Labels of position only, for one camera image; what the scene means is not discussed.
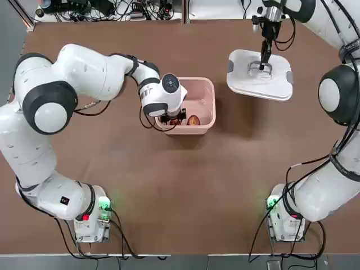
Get pale pink plastic box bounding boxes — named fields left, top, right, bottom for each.
left=154, top=76, right=217, bottom=137

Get white box lid grey latches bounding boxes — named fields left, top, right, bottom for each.
left=226, top=49, right=294, bottom=102

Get black right arm base cable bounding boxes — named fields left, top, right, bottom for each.
left=249, top=209, right=272, bottom=261

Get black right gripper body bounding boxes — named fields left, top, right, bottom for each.
left=260, top=20, right=282, bottom=43

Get black arm base cable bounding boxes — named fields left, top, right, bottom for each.
left=249, top=209, right=272, bottom=261
left=108, top=216, right=140, bottom=259

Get black flat box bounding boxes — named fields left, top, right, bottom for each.
left=44, top=0, right=89, bottom=10

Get aluminium frame post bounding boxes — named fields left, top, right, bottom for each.
left=181, top=0, right=190, bottom=25

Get black left arm base cable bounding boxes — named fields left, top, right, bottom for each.
left=108, top=216, right=140, bottom=259

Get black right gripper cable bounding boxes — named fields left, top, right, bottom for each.
left=274, top=15, right=296, bottom=52

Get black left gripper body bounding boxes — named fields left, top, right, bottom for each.
left=160, top=107, right=188, bottom=126

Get aluminium frame rail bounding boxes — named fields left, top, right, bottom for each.
left=16, top=0, right=37, bottom=30

